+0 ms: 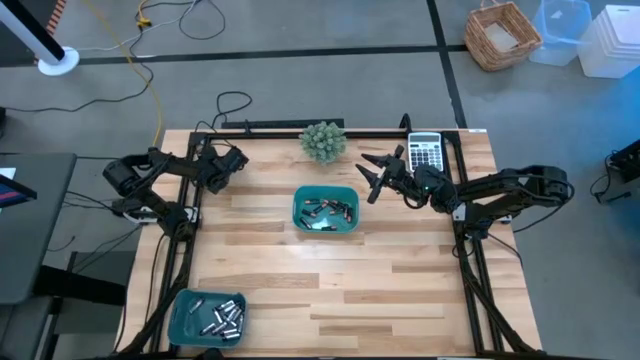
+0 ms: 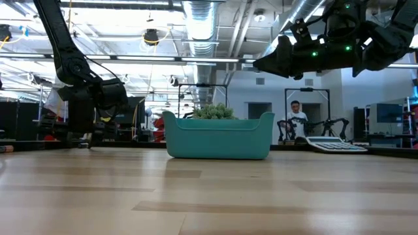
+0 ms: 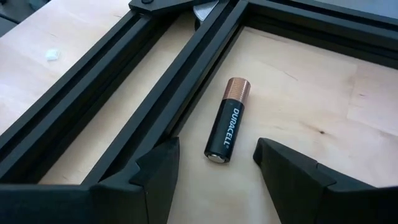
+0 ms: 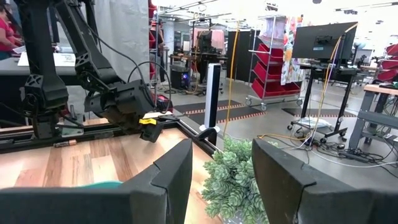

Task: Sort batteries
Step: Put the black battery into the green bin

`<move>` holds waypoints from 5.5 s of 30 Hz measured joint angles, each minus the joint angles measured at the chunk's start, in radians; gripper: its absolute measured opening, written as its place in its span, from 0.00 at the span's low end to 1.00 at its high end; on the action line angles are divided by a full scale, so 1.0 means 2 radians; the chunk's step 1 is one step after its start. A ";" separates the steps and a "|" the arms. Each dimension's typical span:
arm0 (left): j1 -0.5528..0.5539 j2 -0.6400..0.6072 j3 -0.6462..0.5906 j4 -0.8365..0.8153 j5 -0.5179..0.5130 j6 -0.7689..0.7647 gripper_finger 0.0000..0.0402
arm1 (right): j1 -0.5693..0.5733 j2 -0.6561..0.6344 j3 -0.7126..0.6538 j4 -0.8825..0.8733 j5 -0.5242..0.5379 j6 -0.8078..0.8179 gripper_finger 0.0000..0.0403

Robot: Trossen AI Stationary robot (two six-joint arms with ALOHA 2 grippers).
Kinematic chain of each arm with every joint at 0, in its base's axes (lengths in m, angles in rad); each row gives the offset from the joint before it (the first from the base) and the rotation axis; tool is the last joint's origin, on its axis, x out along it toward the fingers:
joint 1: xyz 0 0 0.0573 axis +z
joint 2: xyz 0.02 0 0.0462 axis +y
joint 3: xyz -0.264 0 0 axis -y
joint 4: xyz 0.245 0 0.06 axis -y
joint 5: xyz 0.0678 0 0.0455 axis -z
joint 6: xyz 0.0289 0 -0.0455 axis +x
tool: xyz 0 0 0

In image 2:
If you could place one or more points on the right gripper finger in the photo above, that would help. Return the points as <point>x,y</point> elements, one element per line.
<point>277,52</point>
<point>281,67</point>

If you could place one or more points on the neighbouring station robot arm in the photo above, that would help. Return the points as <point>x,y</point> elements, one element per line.
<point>333,121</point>
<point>188,115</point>
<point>281,129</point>

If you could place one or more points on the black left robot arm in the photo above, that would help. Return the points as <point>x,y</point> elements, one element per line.
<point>55,26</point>

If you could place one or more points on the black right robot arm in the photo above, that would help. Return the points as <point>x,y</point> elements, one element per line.
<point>392,39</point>

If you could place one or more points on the red furniture piece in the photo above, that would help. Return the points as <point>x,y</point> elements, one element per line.
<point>49,137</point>
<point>159,125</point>

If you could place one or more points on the white sheet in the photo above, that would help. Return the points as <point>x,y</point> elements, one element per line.
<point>52,101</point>

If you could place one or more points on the round ceiling fixture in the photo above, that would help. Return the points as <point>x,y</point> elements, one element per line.
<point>259,17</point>

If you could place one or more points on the grey metal rack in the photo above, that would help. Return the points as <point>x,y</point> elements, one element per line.
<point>40,98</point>

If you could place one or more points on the black computer monitor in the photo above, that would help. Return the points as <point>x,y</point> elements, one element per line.
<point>135,114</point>

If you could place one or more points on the person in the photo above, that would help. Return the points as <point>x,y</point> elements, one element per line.
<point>295,119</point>

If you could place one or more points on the black cabinet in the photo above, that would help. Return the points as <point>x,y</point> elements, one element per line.
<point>16,120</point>
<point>359,122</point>

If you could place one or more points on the long LED light bar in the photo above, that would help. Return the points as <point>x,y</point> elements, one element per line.
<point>209,59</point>

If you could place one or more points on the green artificial succulent plant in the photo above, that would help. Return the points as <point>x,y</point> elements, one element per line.
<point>214,112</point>

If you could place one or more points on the white desk calculator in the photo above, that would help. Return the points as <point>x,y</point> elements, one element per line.
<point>336,147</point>

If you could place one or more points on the teal plastic bin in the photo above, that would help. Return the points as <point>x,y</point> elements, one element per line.
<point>218,140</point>

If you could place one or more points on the black ceiling device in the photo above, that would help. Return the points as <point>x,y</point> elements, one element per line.
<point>151,36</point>
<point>5,32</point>

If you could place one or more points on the grey wall vent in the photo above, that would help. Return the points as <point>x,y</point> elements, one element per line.
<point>260,81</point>
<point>309,82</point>

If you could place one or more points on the black gantry frame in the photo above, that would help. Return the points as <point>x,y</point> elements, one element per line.
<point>307,89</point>
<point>202,85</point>

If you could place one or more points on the silver ventilation duct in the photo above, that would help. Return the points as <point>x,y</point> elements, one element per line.
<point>200,26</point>
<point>294,14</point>

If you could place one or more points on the black hanging camera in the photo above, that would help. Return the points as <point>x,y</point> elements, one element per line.
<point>174,81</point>

